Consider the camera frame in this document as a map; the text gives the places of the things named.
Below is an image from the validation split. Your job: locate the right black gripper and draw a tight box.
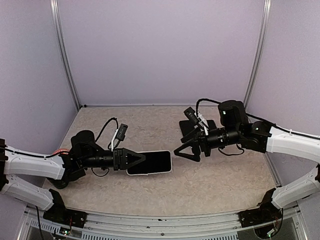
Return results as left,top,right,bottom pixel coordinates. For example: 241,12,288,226
174,125,242,162

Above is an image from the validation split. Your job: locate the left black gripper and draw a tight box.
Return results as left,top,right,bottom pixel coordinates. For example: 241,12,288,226
80,147,146,171

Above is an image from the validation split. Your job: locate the clear plain phone case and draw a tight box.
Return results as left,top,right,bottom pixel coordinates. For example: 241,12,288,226
126,149,173,177

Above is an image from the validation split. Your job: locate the black phone case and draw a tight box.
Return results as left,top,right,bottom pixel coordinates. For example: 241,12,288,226
179,120,201,144

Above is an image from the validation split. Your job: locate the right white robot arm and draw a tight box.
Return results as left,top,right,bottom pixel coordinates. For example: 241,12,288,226
174,100,320,222

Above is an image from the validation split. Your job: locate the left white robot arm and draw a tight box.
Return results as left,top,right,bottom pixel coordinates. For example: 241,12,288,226
0,130,146,224

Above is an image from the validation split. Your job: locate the red white patterned bowl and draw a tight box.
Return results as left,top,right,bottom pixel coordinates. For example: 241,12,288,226
53,148,69,155

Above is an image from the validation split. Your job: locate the dark green mug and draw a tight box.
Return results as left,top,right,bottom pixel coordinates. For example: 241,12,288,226
50,179,69,190

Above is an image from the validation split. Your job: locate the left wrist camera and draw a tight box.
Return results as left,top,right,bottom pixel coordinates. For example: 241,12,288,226
110,123,128,151

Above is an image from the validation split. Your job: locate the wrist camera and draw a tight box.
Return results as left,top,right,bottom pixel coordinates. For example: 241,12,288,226
183,107,210,135
110,123,128,151

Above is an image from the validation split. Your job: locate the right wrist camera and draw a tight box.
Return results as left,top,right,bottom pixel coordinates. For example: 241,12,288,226
183,107,210,135

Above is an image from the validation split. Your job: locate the front aluminium rail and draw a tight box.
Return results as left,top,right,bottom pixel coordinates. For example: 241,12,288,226
18,199,301,240

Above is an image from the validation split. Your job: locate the right aluminium frame post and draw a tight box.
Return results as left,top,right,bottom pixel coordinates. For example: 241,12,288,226
243,0,272,109

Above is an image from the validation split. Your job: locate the aluminium frame post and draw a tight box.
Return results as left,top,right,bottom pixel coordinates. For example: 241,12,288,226
243,0,272,109
50,0,82,111

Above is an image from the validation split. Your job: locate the left aluminium frame post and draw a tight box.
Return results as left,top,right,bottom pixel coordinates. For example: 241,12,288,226
50,0,82,111

